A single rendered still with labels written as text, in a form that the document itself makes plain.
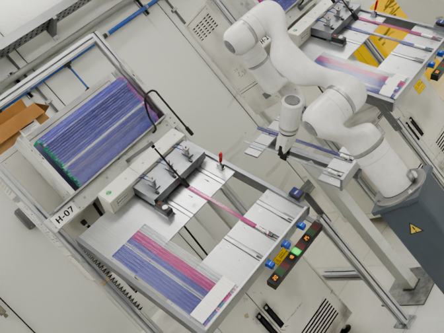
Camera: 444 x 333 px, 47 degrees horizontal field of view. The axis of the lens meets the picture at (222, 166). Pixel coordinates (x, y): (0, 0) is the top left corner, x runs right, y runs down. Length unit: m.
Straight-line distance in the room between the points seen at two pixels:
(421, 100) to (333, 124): 1.70
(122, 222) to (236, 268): 0.55
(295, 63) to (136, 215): 0.99
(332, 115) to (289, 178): 2.95
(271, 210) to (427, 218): 0.69
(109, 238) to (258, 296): 0.72
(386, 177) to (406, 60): 1.29
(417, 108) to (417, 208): 1.57
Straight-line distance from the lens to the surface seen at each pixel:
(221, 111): 4.38
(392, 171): 1.75
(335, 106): 1.67
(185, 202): 2.25
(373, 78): 2.80
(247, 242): 2.10
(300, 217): 2.16
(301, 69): 1.71
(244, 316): 2.36
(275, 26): 1.77
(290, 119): 2.07
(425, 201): 1.78
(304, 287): 2.53
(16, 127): 2.64
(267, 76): 1.98
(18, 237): 3.73
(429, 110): 3.34
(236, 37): 1.74
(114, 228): 2.25
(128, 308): 2.36
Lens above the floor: 1.42
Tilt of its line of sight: 9 degrees down
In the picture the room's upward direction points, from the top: 40 degrees counter-clockwise
